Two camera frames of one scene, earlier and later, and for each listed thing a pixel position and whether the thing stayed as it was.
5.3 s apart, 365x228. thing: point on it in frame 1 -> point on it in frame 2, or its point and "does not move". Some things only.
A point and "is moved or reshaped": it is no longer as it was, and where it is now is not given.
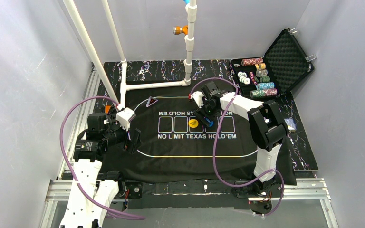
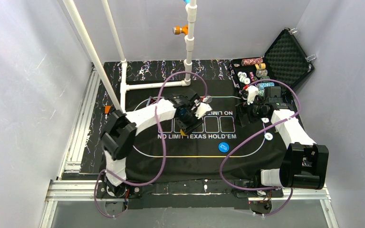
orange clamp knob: x=178 y=30 does not move
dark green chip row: x=261 y=76 does not move
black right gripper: x=206 y=107 -> x=245 y=108
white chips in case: x=242 y=77 does not move
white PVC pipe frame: x=191 y=12 does not move
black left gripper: x=129 y=140 -> x=188 y=122
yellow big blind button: x=193 y=123 is moved or reshaped
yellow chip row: x=260 y=66 does not move
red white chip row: x=251 y=61 does not move
